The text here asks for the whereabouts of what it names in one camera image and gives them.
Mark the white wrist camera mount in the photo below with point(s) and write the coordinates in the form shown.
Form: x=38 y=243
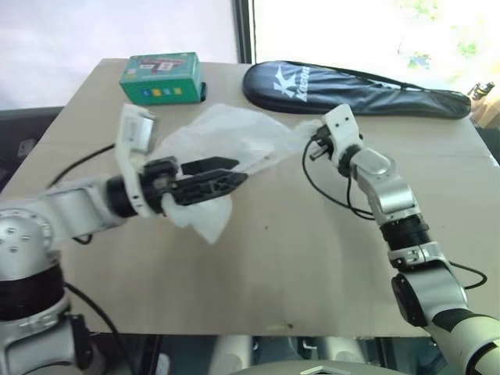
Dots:
x=343 y=125
x=134 y=129

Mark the dark window frame post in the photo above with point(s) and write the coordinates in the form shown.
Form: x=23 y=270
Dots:
x=244 y=31

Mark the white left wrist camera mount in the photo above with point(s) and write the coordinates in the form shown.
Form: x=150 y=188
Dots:
x=134 y=129

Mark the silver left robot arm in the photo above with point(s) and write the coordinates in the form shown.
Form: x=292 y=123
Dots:
x=62 y=207

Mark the green cardboard box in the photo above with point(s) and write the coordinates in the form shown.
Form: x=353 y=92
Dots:
x=160 y=78

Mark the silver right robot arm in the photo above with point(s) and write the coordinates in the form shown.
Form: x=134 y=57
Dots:
x=394 y=195

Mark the grey robot torso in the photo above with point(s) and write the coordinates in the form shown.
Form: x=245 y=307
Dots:
x=312 y=369

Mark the black racket cover bag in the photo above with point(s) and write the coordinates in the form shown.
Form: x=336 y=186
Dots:
x=312 y=88

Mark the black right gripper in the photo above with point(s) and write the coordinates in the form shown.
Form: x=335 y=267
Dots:
x=327 y=145

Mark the brown cardboard box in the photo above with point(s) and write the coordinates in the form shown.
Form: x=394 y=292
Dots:
x=488 y=113

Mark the black cabinet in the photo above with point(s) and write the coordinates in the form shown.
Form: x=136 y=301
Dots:
x=23 y=144

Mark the translucent white plastic bag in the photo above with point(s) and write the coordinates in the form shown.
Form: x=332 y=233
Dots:
x=234 y=136

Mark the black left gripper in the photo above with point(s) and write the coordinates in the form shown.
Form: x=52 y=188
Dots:
x=156 y=181

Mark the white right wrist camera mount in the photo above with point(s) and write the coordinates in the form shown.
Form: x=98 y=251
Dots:
x=343 y=125

